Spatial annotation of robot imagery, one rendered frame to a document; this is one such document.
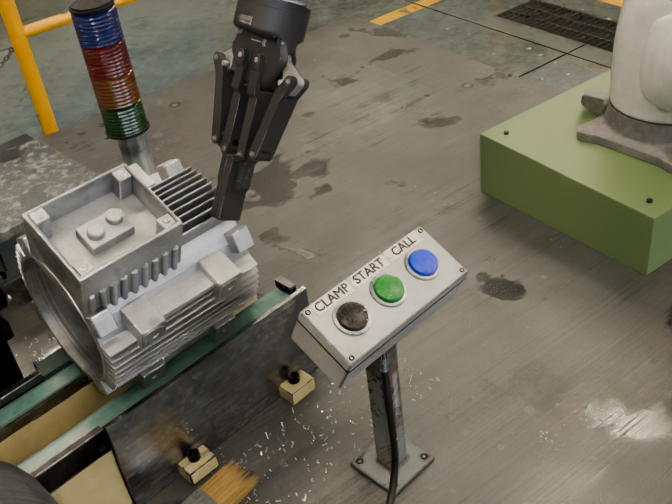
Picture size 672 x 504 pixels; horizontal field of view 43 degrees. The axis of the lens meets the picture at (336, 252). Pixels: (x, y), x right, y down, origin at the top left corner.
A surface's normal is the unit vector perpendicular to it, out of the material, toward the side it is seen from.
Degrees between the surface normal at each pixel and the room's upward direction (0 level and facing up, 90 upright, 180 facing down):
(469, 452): 0
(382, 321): 27
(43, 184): 0
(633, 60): 90
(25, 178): 0
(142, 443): 90
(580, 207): 90
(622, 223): 90
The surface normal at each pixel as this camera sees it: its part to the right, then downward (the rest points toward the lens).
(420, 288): 0.22, -0.55
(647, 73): -0.88, 0.37
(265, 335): 0.70, 0.36
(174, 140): -0.11, -0.80
